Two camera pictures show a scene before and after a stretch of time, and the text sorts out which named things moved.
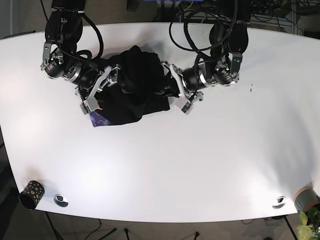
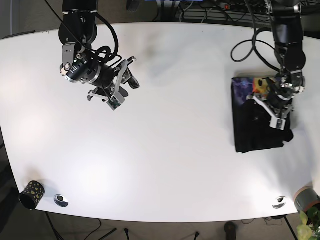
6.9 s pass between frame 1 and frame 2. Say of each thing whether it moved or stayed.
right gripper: moved
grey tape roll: stayed
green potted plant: stayed
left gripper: moved
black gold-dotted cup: stayed
